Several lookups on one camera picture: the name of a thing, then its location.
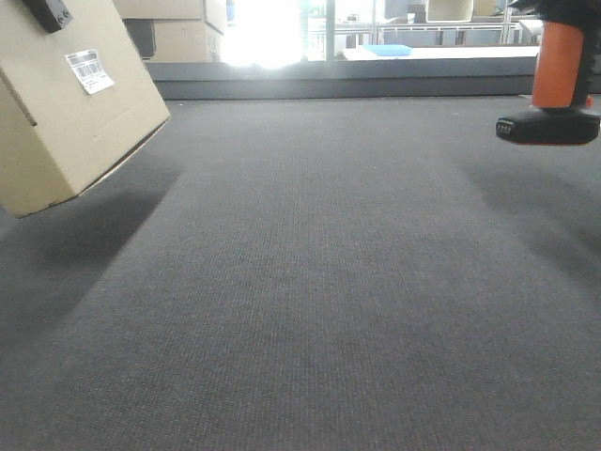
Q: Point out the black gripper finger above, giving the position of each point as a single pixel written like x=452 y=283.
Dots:
x=52 y=15

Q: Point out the blue tray on table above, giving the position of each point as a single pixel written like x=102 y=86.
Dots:
x=388 y=50

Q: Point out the white barcode label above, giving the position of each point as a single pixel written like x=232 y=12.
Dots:
x=89 y=71

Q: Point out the grey carpet mat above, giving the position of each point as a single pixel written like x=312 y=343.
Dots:
x=378 y=274

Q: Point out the orange black scanner gun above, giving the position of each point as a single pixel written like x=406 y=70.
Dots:
x=559 y=113

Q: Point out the stacked cardboard box upper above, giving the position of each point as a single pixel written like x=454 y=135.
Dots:
x=213 y=13

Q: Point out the brown cardboard package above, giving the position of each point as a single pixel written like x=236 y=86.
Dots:
x=56 y=140

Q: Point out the stacked cardboard box lower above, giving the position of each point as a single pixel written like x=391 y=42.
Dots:
x=175 y=41

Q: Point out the stacked cardboard box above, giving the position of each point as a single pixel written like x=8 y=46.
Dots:
x=175 y=41
x=213 y=13

